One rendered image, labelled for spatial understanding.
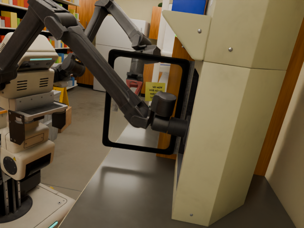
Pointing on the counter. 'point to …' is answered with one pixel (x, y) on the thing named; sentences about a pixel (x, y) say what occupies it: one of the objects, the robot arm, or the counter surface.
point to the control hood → (190, 31)
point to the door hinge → (185, 102)
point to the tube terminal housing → (233, 104)
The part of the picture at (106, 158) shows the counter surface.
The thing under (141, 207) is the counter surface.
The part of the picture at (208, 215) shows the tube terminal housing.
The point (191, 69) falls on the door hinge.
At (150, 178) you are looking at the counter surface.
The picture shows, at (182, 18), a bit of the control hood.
